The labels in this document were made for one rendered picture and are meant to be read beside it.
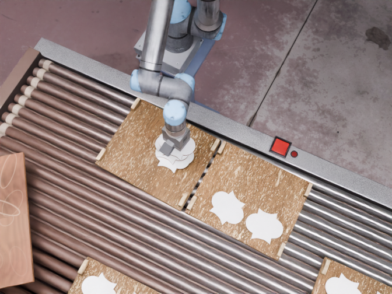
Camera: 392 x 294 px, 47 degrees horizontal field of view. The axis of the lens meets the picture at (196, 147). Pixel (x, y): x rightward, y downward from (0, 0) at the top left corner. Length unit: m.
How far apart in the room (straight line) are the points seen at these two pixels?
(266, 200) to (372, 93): 1.64
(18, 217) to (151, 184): 0.52
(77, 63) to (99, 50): 1.13
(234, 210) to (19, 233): 0.82
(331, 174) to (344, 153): 1.09
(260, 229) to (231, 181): 0.23
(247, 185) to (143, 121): 0.52
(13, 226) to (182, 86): 0.82
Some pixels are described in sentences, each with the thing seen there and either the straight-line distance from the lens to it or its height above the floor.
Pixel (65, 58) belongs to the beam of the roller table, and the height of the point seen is 0.92.
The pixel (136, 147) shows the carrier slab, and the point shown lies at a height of 0.94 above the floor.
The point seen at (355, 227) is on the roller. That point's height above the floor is 0.92.
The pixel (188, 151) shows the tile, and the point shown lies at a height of 1.06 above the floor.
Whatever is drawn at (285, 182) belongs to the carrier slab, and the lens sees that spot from 1.90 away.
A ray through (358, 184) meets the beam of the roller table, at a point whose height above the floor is 0.92.
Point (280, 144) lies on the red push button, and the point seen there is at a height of 0.93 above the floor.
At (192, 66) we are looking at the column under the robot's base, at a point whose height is 0.87.
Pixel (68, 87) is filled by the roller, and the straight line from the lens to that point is 2.12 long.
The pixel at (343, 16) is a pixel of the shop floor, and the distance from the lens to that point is 3.58.
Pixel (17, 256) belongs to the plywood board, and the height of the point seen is 1.04.
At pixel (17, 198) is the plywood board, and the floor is 1.04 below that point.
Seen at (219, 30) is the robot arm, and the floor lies 1.15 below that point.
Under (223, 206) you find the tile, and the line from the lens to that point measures 1.83.
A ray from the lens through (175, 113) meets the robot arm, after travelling 1.50.
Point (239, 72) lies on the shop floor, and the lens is 3.17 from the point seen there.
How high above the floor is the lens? 2.72
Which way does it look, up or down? 69 degrees down
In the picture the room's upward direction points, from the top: 2 degrees clockwise
